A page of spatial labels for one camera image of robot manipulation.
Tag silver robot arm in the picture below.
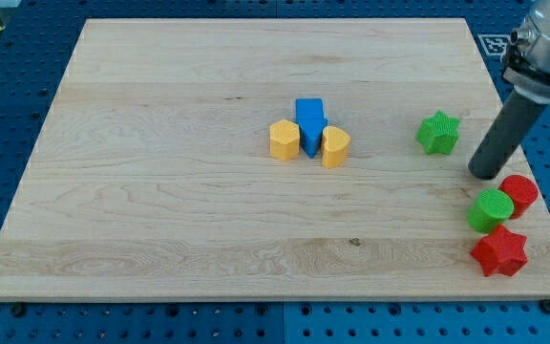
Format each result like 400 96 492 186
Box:
502 0 550 104

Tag green star block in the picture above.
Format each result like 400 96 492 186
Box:
415 110 461 156

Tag red star block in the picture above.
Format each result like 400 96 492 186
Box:
470 225 528 277

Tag light wooden board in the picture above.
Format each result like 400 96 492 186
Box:
0 18 550 302

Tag yellow hexagon block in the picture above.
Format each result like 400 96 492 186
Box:
269 119 300 161

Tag yellow heart block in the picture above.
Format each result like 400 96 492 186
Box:
321 126 350 168

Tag blue arrow block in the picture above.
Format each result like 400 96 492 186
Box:
295 98 328 158

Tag green cylinder block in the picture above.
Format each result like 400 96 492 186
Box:
466 188 515 234

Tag red cylinder block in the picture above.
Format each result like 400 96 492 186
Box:
498 175 539 219

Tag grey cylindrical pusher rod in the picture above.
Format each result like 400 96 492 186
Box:
468 90 546 180

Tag fiducial marker tag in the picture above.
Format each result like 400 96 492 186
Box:
478 33 509 57

